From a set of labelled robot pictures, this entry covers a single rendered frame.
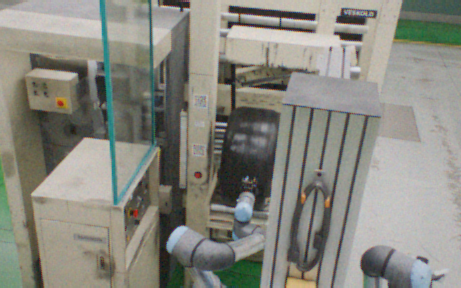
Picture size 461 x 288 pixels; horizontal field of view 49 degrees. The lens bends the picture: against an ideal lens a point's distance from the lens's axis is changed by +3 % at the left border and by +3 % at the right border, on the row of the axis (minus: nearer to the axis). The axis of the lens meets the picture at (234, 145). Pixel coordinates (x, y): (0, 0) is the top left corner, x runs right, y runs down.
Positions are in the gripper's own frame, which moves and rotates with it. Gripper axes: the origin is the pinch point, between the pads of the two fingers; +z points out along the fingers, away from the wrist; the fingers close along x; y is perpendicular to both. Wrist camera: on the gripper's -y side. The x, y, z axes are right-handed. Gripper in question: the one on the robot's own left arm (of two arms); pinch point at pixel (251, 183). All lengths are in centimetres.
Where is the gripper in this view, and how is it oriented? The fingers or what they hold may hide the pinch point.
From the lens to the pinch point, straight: 249.2
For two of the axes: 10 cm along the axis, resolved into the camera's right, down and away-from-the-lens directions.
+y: 0.7, -9.2, -3.8
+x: -9.9, -1.2, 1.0
